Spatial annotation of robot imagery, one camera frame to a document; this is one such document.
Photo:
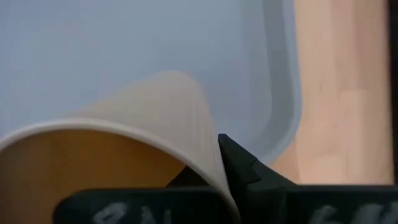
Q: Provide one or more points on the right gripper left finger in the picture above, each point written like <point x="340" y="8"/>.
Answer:
<point x="140" y="205"/>

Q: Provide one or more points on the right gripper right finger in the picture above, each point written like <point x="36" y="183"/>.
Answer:
<point x="267" y="193"/>

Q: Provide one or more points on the white paper cup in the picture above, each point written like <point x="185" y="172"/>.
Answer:
<point x="130" y="146"/>

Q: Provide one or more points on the grey plastic tray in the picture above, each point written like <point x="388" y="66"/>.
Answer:
<point x="124" y="53"/>

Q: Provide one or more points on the black table frame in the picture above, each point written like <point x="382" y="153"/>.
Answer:
<point x="394" y="93"/>

